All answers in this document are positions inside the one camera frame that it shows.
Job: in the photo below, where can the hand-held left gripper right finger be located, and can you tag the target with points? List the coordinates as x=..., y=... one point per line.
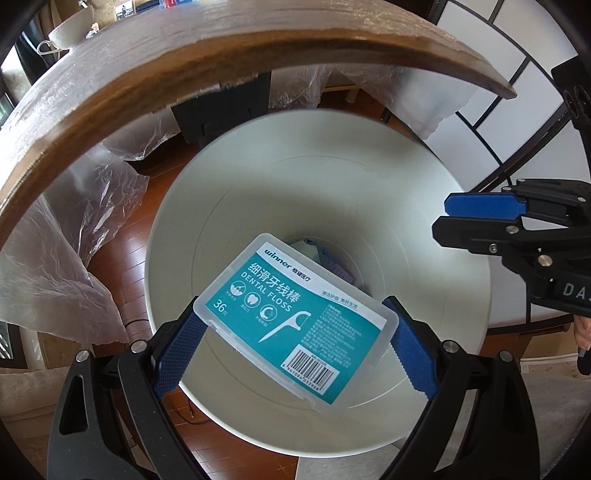
x=415, y=355

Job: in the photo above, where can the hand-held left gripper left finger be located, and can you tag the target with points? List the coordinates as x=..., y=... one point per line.
x=178, y=355

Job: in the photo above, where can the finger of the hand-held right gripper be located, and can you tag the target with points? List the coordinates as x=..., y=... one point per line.
x=480, y=205
x=475, y=235

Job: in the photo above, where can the white plastic bin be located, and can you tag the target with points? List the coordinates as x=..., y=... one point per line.
x=392, y=194

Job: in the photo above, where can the purple hair roller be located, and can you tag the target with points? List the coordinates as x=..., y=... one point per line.
x=339, y=270

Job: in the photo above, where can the clear dental floss box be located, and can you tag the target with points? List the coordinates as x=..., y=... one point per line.
x=295, y=318

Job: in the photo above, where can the teal plastic packet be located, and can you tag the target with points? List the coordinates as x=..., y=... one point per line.
x=307, y=247

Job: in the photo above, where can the person's right hand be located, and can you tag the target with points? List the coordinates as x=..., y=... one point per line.
x=584, y=332

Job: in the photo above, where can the white plastic sheet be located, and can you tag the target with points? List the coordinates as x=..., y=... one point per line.
x=415, y=92

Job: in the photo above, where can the grey rug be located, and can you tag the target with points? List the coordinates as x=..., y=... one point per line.
x=549, y=406

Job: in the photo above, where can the black box with round hole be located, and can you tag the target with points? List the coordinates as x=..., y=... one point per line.
x=575, y=92

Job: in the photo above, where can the clear plastic sheet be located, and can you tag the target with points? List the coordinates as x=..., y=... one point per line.
x=51, y=277

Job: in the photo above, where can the beige cushion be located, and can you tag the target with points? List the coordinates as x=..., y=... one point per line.
x=27, y=390

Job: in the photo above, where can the white black-framed screen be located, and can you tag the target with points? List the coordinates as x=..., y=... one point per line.
x=503, y=50

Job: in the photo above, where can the wooden furniture leg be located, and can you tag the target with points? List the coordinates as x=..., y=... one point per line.
x=352, y=94

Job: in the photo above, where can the white cup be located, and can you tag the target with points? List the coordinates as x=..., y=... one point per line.
x=69, y=27

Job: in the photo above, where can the row of colourful boxes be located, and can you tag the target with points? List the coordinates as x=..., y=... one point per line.
x=171, y=2

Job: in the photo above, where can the dark picture frame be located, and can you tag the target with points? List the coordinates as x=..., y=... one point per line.
x=9, y=344

